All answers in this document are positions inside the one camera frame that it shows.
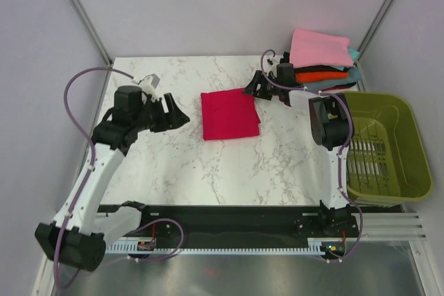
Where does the folded pink t shirt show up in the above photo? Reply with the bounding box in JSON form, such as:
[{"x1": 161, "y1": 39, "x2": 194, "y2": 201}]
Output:
[{"x1": 289, "y1": 28, "x2": 353, "y2": 68}]

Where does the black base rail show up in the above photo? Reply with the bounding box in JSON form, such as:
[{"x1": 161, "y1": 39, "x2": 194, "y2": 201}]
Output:
[{"x1": 96, "y1": 204, "x2": 360, "y2": 250}]

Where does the folded orange t shirt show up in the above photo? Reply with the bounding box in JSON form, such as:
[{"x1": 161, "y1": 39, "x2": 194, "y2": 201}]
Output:
[{"x1": 295, "y1": 71, "x2": 348, "y2": 83}]

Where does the magenta t shirt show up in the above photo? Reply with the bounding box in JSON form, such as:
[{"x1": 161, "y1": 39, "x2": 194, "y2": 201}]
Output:
[{"x1": 200, "y1": 88, "x2": 261, "y2": 141}]

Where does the folded grey blue t shirt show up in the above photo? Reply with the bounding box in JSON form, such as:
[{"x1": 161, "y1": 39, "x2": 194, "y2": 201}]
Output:
[{"x1": 301, "y1": 67, "x2": 361, "y2": 87}]

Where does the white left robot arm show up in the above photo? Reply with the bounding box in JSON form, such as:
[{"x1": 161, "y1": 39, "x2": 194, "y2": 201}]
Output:
[{"x1": 35, "y1": 85, "x2": 190, "y2": 272}]

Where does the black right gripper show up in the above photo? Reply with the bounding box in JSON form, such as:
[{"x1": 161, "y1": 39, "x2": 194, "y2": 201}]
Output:
[{"x1": 241, "y1": 71, "x2": 282, "y2": 102}]

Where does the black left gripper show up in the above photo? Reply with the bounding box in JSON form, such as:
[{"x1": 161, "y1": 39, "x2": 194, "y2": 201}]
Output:
[{"x1": 133, "y1": 94, "x2": 189, "y2": 133}]

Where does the folded dark red t shirt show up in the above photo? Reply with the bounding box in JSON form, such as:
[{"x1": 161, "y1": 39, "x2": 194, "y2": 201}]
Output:
[{"x1": 307, "y1": 82, "x2": 357, "y2": 95}]

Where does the white slotted cable duct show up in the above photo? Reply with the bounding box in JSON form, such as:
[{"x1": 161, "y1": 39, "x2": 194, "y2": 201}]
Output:
[{"x1": 105, "y1": 238, "x2": 346, "y2": 256}]

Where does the olive green plastic basket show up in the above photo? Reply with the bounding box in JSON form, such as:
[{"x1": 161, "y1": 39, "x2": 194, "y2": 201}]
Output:
[{"x1": 345, "y1": 91, "x2": 433, "y2": 207}]

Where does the folded teal t shirt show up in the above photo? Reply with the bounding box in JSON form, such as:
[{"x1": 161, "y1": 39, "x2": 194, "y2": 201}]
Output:
[{"x1": 348, "y1": 48, "x2": 360, "y2": 67}]

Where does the folded black t shirt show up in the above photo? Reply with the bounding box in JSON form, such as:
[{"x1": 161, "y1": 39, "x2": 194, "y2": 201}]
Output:
[{"x1": 279, "y1": 52, "x2": 350, "y2": 73}]

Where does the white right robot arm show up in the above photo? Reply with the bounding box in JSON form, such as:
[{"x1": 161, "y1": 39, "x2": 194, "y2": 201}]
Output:
[{"x1": 243, "y1": 63, "x2": 356, "y2": 236}]

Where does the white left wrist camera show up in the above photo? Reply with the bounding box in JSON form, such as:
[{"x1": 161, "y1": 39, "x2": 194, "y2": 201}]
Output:
[{"x1": 132, "y1": 73, "x2": 160, "y2": 101}]

